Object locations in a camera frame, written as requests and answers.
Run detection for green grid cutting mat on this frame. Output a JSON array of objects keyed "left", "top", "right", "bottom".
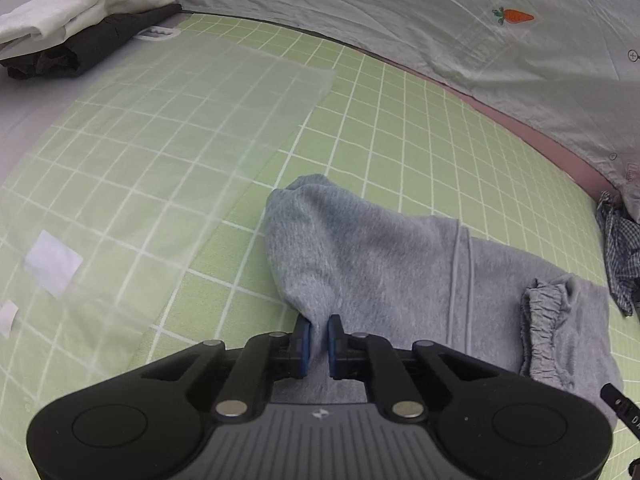
[{"left": 0, "top": 12, "right": 640, "bottom": 480}]

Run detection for black folded garment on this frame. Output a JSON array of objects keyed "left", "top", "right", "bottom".
[{"left": 1, "top": 3, "right": 182, "bottom": 80}]

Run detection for white folded garment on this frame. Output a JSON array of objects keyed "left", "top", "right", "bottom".
[{"left": 1, "top": 0, "right": 175, "bottom": 60}]

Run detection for blue plaid shirt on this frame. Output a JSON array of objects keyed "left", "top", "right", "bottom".
[{"left": 596, "top": 192, "right": 639, "bottom": 318}]

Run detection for grey carrot print sheet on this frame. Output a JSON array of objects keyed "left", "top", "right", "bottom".
[{"left": 179, "top": 0, "right": 639, "bottom": 195}]

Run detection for translucent plastic zipper bag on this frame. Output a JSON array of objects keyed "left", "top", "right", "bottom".
[{"left": 1, "top": 32, "right": 335, "bottom": 374}]

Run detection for grey sweatpants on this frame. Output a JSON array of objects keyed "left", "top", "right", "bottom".
[{"left": 264, "top": 174, "right": 622, "bottom": 404}]

